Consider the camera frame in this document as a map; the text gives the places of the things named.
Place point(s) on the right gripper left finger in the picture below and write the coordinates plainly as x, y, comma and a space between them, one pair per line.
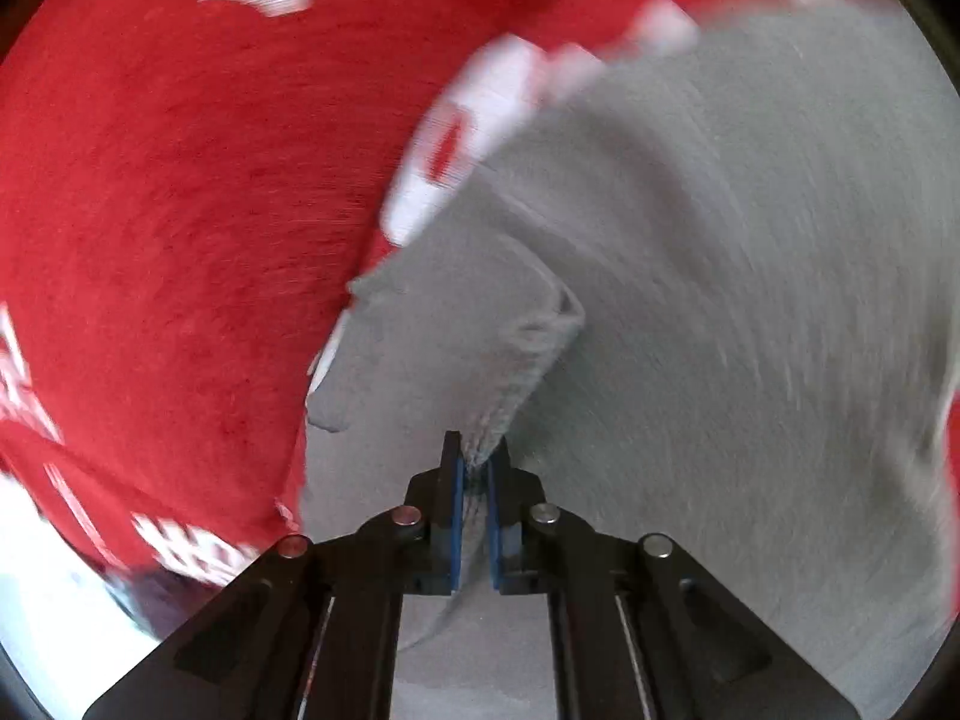
415, 547

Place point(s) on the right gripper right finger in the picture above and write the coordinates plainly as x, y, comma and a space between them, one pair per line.
531, 541

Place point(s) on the grey fleece garment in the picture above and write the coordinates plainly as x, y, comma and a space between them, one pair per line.
713, 295

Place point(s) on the red sofa cover white lettering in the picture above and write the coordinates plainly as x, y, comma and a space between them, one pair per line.
188, 188

